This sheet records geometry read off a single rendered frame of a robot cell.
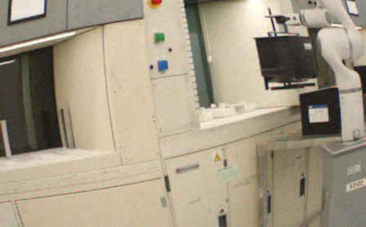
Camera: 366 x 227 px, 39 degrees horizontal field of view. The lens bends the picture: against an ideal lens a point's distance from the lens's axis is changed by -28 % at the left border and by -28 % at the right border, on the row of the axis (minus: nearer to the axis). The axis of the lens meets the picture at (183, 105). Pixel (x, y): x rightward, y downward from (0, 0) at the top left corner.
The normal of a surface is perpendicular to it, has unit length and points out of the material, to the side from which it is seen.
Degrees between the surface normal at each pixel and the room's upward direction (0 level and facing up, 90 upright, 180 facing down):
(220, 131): 90
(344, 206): 90
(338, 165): 90
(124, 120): 90
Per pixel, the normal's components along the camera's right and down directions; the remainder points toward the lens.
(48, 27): 0.67, -0.05
